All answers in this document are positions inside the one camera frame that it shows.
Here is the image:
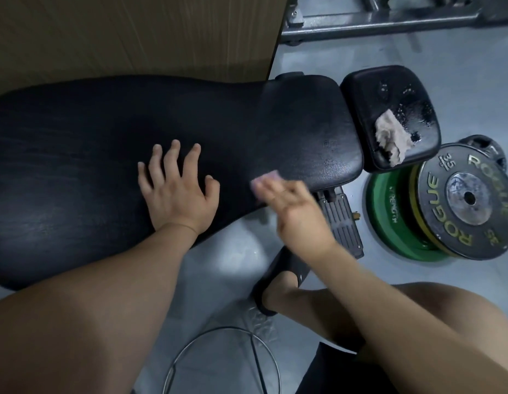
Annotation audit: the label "chrome wire ring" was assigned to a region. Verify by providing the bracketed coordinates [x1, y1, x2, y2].
[162, 326, 282, 394]

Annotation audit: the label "black slipper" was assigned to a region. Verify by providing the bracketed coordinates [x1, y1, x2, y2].
[251, 245, 312, 317]

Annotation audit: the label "pink wiping cloth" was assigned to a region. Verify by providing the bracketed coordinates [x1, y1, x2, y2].
[250, 170, 282, 198]

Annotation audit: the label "small black weight plate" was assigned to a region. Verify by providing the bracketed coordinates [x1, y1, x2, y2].
[458, 135, 507, 173]

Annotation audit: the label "grey metal rack frame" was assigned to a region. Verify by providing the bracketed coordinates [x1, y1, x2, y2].
[280, 0, 508, 47]

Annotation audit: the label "beige crumpled cloth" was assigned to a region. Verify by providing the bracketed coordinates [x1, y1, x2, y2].
[374, 109, 415, 168]

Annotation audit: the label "green weight plate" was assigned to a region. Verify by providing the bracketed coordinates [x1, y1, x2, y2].
[364, 163, 452, 263]

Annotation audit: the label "person's right forearm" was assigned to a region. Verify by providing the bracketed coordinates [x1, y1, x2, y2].
[294, 240, 508, 394]

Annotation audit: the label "black shorts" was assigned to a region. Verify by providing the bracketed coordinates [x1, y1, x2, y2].
[294, 341, 402, 394]

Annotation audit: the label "yellow weight plate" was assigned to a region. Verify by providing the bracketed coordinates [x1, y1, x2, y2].
[407, 161, 461, 258]

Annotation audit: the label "black bench seat pad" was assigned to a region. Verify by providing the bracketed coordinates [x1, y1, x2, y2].
[340, 65, 443, 174]

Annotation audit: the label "large black weight plate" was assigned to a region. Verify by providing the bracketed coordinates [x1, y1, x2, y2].
[415, 143, 508, 261]

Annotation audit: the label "person's left hand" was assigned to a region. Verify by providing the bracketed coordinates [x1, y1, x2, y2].
[137, 139, 221, 237]

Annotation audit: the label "person's right hand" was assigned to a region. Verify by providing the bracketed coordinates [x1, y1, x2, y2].
[251, 178, 341, 260]

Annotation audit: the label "person's left forearm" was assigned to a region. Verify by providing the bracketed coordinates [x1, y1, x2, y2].
[0, 222, 199, 394]

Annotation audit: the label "brown wooden panel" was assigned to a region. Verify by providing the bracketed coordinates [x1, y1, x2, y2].
[0, 0, 290, 104]

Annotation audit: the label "black bench back pad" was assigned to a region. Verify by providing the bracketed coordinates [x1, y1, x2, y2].
[0, 73, 365, 292]

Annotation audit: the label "person's leg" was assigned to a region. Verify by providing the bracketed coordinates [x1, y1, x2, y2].
[262, 270, 508, 367]

